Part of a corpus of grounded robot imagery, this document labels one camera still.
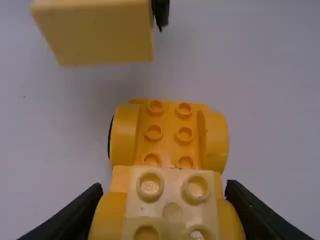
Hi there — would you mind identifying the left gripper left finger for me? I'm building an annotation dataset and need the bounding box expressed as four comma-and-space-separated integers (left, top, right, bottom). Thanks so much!
14, 181, 104, 240

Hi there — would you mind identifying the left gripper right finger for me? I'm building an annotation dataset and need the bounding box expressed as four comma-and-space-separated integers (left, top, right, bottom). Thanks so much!
224, 178, 318, 240

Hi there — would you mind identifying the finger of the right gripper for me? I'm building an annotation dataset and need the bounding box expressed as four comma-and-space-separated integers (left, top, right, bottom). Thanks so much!
150, 0, 171, 33

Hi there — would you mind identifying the yellow toy brick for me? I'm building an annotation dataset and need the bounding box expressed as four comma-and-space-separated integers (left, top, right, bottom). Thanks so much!
30, 0, 155, 68

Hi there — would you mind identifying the yellow toy car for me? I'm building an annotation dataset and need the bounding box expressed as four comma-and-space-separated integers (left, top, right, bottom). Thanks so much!
88, 98, 248, 240

